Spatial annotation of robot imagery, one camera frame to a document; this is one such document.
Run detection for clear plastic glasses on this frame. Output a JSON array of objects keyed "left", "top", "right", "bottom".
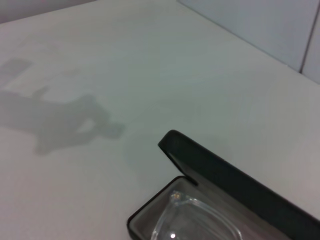
[{"left": 151, "top": 190, "right": 245, "bottom": 240}]

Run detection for black glasses case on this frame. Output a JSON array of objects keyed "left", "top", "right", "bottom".
[{"left": 126, "top": 129, "right": 320, "bottom": 240}]

